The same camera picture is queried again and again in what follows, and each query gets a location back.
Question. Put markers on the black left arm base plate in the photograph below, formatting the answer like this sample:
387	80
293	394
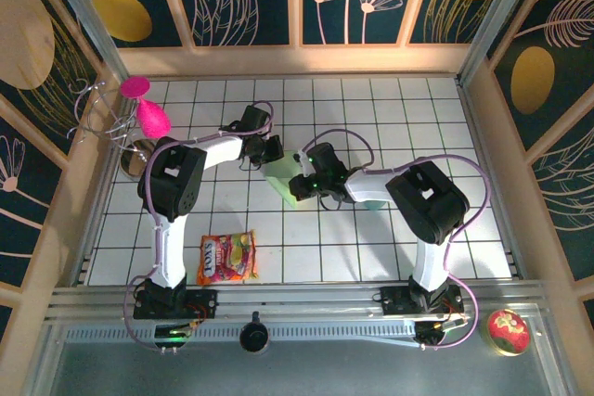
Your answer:
206	303

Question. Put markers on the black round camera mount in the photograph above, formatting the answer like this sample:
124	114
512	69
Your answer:
254	336

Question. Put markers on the teal translucent plastic cup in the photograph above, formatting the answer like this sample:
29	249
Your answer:
373	205

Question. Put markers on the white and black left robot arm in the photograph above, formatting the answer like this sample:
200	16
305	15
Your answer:
169	178

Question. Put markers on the orange Fox's candy bag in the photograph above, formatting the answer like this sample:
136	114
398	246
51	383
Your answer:
227	259

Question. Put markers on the aluminium frame post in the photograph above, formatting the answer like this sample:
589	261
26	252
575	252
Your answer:
501	16
83	16

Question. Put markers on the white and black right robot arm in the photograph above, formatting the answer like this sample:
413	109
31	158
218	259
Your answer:
427	201

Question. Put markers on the round tin with red lid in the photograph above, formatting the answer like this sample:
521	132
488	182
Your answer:
508	333

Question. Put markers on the aluminium mounting rail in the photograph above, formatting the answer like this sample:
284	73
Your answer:
297	296

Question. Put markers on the pink plastic wine glasses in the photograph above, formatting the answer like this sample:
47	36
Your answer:
155	118

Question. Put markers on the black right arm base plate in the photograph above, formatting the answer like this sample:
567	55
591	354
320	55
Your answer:
394	301

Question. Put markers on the left circuit board with LED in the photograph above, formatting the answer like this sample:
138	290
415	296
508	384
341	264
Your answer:
176	333

